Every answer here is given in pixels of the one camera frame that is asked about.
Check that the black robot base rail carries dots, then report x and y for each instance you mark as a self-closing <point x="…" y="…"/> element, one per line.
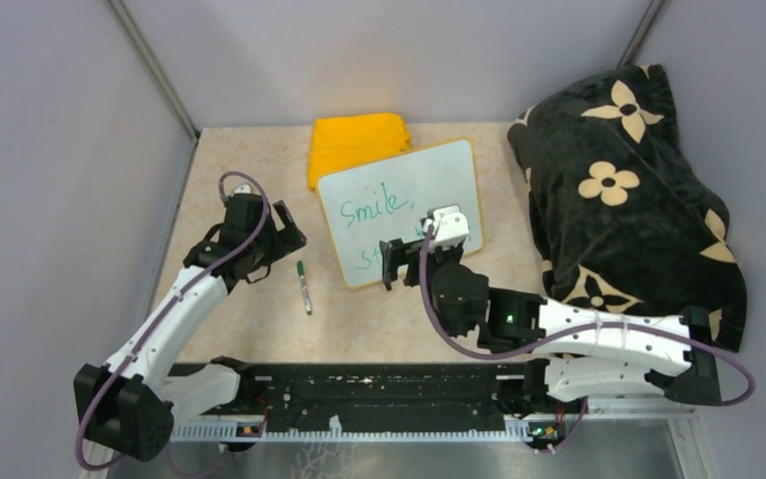
<point x="419" y="402"/>

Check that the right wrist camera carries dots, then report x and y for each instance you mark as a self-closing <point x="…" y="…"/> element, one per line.
<point x="447" y="227"/>

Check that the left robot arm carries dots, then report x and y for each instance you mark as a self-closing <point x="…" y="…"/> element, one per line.
<point x="132" y="403"/>

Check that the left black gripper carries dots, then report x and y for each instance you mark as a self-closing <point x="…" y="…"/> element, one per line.
<point x="285" y="240"/>

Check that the right metal corner post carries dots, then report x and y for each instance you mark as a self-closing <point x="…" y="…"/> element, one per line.
<point x="647" y="21"/>

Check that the folded yellow cloth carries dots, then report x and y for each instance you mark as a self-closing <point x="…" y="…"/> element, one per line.
<point x="340" y="143"/>

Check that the left metal corner post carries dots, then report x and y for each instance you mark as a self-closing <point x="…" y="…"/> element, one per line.
<point x="152" y="66"/>

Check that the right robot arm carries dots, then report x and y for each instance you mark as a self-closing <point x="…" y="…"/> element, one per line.
<point x="583" y="350"/>

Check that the black floral blanket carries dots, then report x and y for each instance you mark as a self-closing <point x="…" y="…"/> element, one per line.
<point x="619" y="218"/>

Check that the yellow-framed whiteboard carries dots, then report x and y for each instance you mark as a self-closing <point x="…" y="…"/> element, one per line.
<point x="386" y="200"/>

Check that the metal corner post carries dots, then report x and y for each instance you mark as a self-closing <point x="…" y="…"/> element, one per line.
<point x="647" y="21"/>
<point x="152" y="66"/>

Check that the green whiteboard marker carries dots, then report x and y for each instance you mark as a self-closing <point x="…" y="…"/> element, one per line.
<point x="306" y="295"/>

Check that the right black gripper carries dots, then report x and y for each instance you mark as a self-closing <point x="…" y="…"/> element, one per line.
<point x="393" y="252"/>

